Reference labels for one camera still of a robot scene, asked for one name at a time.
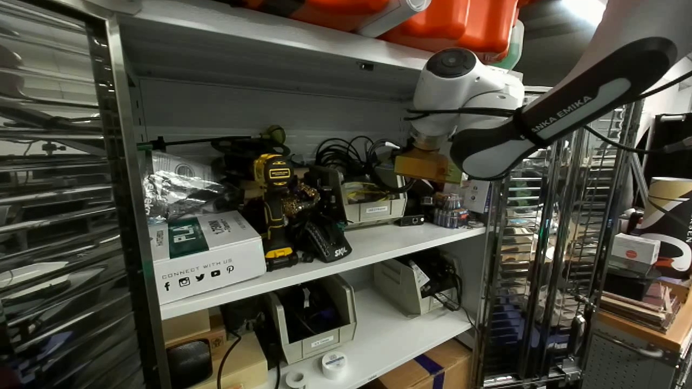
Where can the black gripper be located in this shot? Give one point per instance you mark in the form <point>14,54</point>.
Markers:
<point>424,194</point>

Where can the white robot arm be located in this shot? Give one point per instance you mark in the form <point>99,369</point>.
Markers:
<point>562,100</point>

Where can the small battery pack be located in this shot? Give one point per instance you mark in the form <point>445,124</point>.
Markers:
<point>447,215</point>

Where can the white card package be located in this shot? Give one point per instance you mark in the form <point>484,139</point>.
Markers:
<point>476,194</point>

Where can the white storage bin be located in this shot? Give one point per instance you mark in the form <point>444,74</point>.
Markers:
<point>401,284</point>

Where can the black battery charger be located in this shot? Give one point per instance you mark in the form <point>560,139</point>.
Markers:
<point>325,240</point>

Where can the grey metal shelf unit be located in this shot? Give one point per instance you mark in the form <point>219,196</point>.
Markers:
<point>303,87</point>

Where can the grey storage bin with dark parts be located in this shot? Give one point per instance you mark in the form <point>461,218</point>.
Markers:
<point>316,325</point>

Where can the cardboard box with blue tape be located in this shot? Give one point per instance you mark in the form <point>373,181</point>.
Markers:
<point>432,367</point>

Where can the large orange plastic case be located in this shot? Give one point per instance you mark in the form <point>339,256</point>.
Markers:
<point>461,24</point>

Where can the orange case with grey edge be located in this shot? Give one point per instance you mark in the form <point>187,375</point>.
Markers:
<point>337,11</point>

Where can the green black clamp tool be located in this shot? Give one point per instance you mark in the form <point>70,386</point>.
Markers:
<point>216,141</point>

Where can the white red tape dispenser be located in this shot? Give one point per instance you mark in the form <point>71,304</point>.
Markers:
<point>645,249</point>

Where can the white box with green label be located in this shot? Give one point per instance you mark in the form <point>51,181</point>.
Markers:
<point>205,256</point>

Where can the beige tape roll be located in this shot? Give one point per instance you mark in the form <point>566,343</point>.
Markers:
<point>670,192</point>

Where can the silver plastic bag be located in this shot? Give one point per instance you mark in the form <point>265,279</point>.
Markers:
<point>176,183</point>

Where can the plain cardboard box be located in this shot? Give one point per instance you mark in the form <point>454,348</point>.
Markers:
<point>245,367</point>

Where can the wooden table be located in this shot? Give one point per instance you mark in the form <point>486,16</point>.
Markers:
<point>649,325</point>

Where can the black round object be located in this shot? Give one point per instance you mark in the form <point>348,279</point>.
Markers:
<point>189,363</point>

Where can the yellow wrist camera mount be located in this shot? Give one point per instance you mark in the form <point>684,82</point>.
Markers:
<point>421,164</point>

